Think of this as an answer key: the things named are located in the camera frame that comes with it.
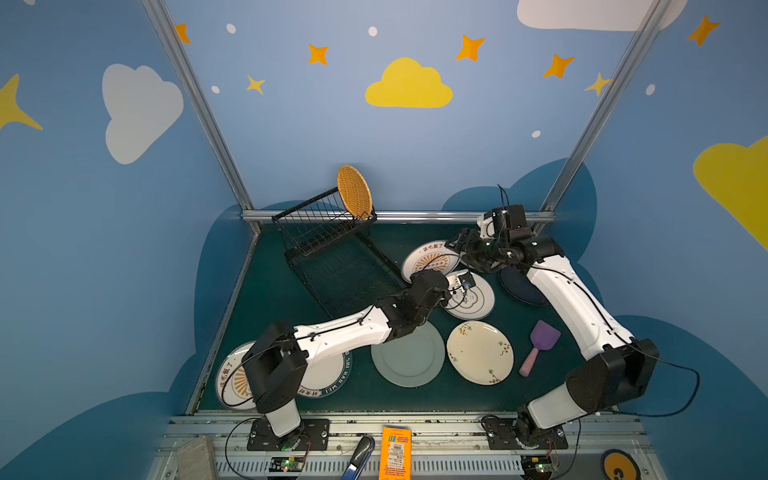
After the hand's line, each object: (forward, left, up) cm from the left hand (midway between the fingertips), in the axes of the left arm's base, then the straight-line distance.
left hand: (440, 269), depth 78 cm
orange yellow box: (-40, +12, -19) cm, 45 cm away
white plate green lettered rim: (-21, +31, -24) cm, 45 cm away
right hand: (+6, -4, +3) cm, 8 cm away
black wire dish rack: (+23, +35, -23) cm, 48 cm away
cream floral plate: (-13, -14, -24) cm, 31 cm away
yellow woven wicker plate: (+28, +25, +3) cm, 37 cm away
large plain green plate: (-16, +7, -23) cm, 29 cm away
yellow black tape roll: (-41, -43, -25) cm, 64 cm away
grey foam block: (-41, +59, -22) cm, 75 cm away
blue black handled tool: (-40, +20, -20) cm, 49 cm away
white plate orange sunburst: (+7, +1, -4) cm, 8 cm away
